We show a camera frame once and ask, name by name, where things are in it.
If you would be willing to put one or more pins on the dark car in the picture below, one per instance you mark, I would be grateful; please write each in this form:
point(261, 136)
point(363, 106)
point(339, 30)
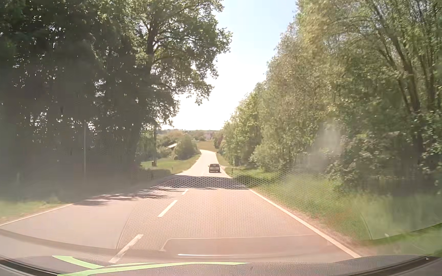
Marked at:
point(214, 168)

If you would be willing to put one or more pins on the car's own bonnet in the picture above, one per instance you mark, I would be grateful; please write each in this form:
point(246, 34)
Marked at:
point(221, 268)

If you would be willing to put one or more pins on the grey asphalt road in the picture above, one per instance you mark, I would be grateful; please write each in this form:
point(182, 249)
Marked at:
point(213, 214)

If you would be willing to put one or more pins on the row of trees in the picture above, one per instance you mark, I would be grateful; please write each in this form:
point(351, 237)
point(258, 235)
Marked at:
point(359, 96)

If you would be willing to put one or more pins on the pole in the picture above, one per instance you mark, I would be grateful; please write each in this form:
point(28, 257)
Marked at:
point(84, 149)
point(154, 147)

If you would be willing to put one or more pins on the wood of dark trees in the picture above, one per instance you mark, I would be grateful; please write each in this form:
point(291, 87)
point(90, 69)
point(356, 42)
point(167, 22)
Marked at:
point(71, 76)

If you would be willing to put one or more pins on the green field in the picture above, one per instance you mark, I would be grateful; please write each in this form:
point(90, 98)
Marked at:
point(207, 145)

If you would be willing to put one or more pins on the grass verge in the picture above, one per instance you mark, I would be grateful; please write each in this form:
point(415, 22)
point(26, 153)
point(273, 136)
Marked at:
point(340, 207)
point(33, 203)

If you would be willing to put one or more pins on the road markings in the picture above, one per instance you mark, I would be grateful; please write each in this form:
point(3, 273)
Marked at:
point(167, 208)

